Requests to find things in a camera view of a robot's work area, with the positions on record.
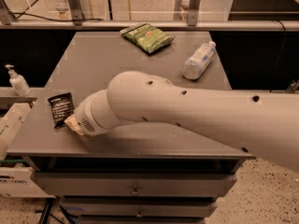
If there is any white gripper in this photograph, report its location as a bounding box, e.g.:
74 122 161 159
64 90 121 136

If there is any black rxbar chocolate wrapper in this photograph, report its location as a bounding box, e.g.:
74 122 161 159
48 92 75 129

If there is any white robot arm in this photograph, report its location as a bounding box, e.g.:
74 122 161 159
64 71 299 173

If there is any white pump soap bottle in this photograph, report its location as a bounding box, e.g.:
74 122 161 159
5 64 31 97

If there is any clear plastic water bottle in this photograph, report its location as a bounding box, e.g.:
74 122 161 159
182 41 216 80

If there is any white cardboard box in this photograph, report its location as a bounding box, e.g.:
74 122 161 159
0 103 31 160

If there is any grey drawer cabinet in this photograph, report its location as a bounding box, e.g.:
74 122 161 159
8 32 249 224

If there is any white labelled box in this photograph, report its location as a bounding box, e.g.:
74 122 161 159
0 167 53 198

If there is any green chip bag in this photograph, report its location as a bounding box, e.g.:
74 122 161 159
121 23 174 54

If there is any black cable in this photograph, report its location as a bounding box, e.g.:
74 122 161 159
8 0 106 23

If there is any metal rail frame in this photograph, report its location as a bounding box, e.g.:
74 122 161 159
1 0 299 32

